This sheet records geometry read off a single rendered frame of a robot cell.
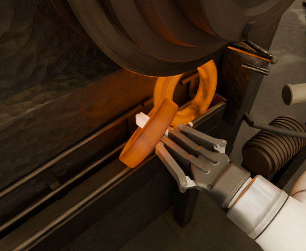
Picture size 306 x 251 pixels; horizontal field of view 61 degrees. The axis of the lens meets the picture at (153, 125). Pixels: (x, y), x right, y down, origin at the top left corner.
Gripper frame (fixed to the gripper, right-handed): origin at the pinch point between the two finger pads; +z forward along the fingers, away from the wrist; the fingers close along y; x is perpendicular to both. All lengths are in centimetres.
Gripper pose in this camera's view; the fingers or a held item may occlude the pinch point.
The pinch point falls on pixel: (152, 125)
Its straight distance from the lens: 52.4
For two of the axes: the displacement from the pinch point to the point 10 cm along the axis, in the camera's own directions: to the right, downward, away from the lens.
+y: 7.0, -5.7, 4.3
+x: 0.0, -6.1, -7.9
